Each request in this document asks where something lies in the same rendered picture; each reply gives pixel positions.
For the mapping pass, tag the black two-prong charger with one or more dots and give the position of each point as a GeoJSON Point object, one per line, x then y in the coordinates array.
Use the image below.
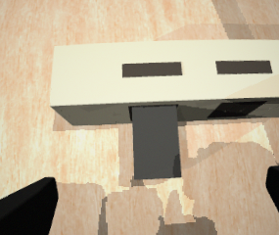
{"type": "Point", "coordinates": [155, 146]}

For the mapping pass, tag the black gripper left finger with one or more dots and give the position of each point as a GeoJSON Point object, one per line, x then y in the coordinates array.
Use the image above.
{"type": "Point", "coordinates": [30, 211]}

